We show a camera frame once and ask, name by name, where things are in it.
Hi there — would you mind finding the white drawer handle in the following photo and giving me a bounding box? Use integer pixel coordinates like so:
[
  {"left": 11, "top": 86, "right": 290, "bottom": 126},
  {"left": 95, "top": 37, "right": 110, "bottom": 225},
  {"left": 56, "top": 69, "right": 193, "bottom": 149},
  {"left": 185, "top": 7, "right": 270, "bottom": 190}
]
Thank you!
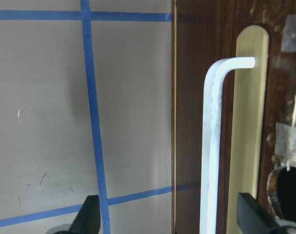
[{"left": 199, "top": 57, "right": 256, "bottom": 234}]

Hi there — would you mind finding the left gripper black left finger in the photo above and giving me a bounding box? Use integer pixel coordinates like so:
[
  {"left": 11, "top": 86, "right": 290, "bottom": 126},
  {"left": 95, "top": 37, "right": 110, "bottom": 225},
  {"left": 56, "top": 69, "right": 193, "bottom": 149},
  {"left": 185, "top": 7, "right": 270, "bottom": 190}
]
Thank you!
[{"left": 69, "top": 195, "right": 101, "bottom": 234}]

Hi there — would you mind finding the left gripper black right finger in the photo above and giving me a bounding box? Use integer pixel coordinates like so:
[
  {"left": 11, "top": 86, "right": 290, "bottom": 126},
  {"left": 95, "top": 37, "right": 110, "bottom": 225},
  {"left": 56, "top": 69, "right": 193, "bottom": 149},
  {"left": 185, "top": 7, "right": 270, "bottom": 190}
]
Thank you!
[{"left": 237, "top": 193, "right": 279, "bottom": 234}]

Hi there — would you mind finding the dark wooden drawer cabinet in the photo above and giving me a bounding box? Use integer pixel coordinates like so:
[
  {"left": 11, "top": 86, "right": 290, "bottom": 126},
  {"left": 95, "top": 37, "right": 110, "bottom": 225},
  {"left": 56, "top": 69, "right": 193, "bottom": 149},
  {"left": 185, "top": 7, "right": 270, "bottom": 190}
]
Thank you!
[{"left": 171, "top": 0, "right": 296, "bottom": 234}]

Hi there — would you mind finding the light wood drawer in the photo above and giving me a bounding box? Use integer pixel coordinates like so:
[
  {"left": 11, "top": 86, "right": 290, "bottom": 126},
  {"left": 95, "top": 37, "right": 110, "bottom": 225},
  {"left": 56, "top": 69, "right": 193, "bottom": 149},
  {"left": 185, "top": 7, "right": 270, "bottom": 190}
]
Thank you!
[{"left": 226, "top": 25, "right": 269, "bottom": 234}]

